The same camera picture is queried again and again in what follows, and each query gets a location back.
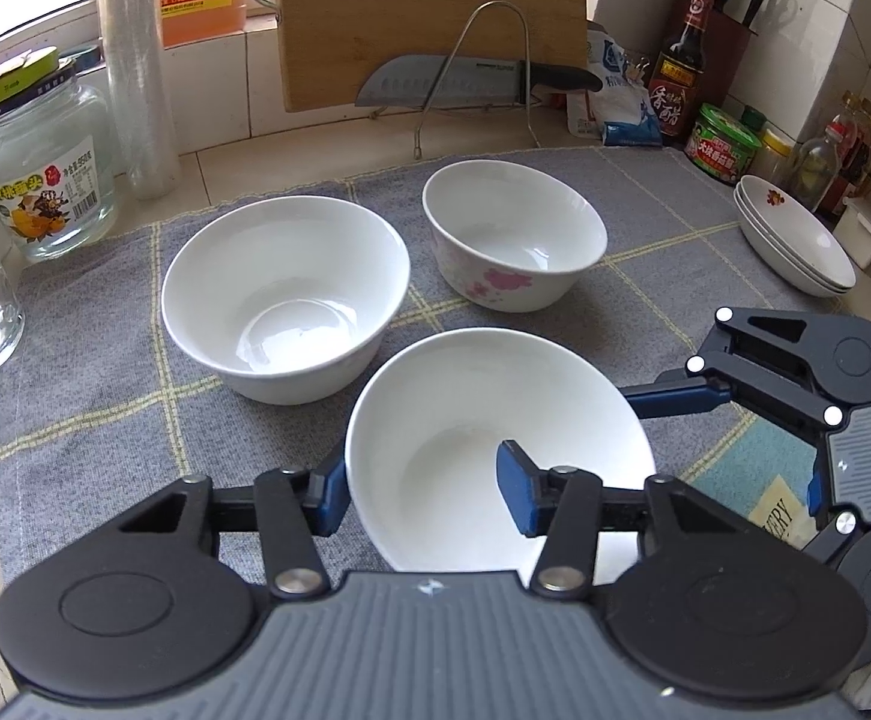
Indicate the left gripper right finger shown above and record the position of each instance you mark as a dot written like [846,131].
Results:
[563,506]

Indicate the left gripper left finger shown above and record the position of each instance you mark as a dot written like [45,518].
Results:
[291,510]

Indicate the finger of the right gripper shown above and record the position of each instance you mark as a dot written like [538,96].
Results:
[676,397]
[819,495]

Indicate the large white fruit plate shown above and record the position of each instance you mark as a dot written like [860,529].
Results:
[796,231]

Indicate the white floral bowl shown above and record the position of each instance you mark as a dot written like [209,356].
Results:
[509,237]

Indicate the oval white plate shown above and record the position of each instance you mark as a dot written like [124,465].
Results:
[794,274]

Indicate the white plastic container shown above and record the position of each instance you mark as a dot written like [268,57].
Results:
[853,232]

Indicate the clear glass bottle red cap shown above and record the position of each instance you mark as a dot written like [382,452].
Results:
[816,165]

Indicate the yellow lid spice jar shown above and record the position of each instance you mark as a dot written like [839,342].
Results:
[772,162]

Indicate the green lid sauce jar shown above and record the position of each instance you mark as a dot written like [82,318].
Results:
[721,146]

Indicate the green lid small jar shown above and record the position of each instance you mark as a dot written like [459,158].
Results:
[753,119]

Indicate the white blue salt bag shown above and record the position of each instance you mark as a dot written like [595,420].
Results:
[620,113]

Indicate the dark vinegar bottle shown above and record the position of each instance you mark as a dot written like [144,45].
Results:
[678,70]

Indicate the metal binder clips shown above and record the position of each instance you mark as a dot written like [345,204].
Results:
[637,68]

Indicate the dark red knife block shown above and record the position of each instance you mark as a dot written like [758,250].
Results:
[724,44]

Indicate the glass jar with label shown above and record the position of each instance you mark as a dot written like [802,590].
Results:
[57,156]

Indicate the bamboo cutting board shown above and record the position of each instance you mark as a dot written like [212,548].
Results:
[328,48]

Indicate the black handled kitchen knife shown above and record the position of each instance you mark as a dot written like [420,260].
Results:
[406,81]

